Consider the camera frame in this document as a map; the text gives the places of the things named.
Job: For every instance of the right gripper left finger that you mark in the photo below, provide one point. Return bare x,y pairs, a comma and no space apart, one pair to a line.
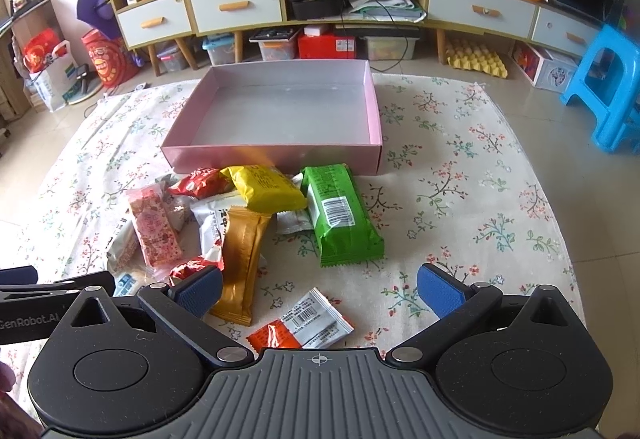
180,310

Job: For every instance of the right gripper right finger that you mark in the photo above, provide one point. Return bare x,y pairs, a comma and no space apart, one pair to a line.
460,309

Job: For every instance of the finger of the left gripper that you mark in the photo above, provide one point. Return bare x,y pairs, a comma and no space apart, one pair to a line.
103,279
25,275

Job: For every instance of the pink nougat package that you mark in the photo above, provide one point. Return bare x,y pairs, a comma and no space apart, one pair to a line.
157,238

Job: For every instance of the gold snack bar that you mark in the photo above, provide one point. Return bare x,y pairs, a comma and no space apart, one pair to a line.
241,252

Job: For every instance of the red snack bag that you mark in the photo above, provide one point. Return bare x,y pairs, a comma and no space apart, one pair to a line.
202,183
181,272

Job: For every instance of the green snack package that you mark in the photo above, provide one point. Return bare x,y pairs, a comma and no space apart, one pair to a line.
343,230

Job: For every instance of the orange white sachet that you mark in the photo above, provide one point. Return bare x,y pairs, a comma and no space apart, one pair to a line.
312,323

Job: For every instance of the yellow snack package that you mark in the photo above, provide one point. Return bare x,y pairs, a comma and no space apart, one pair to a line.
265,189

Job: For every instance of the chocolate tart cookie package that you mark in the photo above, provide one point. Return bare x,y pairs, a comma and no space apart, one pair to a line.
122,247

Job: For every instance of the white chinese text snack bag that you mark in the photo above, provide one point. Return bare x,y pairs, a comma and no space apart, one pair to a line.
212,215

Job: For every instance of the silver foil snack packet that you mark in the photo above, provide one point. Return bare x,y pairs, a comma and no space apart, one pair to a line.
291,222

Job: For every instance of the white paper shopping bag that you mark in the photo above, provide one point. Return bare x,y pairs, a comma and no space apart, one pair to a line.
57,78

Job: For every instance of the red lantern bag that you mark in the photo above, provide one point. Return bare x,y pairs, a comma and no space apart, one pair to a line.
111,58

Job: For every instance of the pink cardboard box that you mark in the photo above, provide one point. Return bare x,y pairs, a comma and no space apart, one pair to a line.
286,114

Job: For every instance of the blue plastic stool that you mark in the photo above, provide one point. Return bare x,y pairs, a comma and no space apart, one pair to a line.
607,82

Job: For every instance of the yellow egg tray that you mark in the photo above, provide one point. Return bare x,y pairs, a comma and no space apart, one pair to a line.
469,55

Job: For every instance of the white printed box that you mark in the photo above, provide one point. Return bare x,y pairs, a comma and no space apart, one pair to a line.
545,69

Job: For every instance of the clear plastic storage bin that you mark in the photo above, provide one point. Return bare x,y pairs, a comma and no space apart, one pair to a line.
389,48

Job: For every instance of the purple hat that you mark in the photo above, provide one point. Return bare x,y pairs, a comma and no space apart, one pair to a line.
100,15

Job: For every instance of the red shoe box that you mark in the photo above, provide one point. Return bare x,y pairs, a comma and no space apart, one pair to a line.
327,46

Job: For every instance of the wooden tv cabinet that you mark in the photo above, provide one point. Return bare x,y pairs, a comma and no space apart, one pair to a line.
146,22

